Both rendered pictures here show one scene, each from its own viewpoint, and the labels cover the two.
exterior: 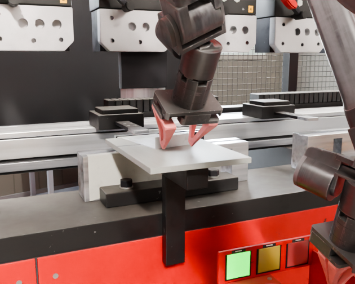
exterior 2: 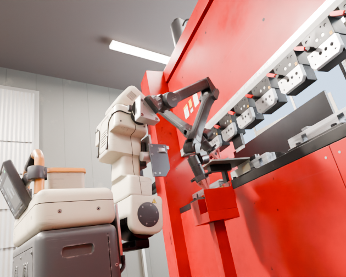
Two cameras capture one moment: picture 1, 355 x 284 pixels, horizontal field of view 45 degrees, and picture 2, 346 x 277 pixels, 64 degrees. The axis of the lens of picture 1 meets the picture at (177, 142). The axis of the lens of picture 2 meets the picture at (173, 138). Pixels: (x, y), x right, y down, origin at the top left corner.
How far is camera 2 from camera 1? 1.83 m
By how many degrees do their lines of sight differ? 95
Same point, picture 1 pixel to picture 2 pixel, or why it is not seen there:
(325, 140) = (296, 138)
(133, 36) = (227, 134)
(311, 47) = (269, 103)
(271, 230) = (254, 186)
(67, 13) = (217, 137)
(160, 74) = (240, 140)
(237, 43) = (247, 120)
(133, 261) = not seen: hidden behind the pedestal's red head
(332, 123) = not seen: outside the picture
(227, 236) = (243, 190)
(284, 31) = (258, 105)
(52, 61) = (285, 143)
